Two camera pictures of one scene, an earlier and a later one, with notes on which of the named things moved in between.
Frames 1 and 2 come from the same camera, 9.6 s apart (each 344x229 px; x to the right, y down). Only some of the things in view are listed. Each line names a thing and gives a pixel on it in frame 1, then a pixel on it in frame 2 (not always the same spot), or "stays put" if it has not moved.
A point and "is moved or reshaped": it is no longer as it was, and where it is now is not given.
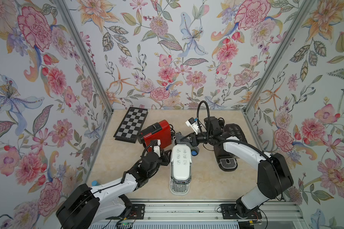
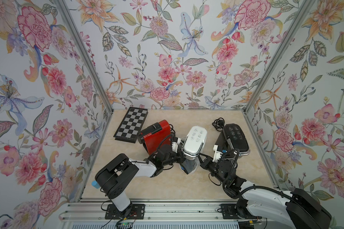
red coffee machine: (161, 131) stays put
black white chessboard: (128, 130) stays put
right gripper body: (205, 138) to (214, 168)
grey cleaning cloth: (187, 140) to (188, 165)
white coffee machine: (181, 169) is moved or reshaped
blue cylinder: (95, 183) stays put
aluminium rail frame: (202, 214) stays put
